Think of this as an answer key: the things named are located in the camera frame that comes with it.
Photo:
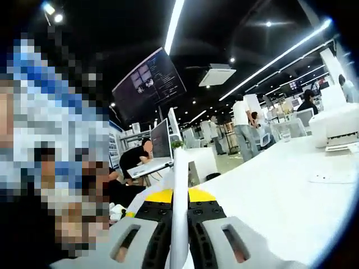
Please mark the dark ceiling screen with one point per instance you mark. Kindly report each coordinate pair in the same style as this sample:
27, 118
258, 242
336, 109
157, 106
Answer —
157, 81

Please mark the white laptop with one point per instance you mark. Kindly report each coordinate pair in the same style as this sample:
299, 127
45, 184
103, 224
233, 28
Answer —
161, 140

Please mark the ceiling air conditioner unit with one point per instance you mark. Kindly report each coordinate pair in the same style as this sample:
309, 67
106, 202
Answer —
217, 75

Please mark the white cabinet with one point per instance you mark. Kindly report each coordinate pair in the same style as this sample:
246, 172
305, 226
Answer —
202, 165

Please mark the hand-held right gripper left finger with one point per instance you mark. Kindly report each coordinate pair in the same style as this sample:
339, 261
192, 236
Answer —
151, 213

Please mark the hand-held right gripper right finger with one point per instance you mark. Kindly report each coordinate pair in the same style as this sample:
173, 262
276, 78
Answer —
207, 213

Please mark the clear glass container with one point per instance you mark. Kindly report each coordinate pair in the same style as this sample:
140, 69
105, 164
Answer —
286, 136

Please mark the long ceiling light strip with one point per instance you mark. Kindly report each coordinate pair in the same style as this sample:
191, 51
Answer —
280, 57
174, 25

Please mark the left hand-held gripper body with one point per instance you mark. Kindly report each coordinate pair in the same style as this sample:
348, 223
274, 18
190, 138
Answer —
117, 212

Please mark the white printer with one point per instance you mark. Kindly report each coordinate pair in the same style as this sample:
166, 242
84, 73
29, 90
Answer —
333, 123

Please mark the white monitor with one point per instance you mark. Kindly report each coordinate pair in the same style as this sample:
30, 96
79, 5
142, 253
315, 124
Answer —
174, 123

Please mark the green potted plant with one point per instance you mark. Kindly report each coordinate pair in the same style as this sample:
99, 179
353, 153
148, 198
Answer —
178, 144

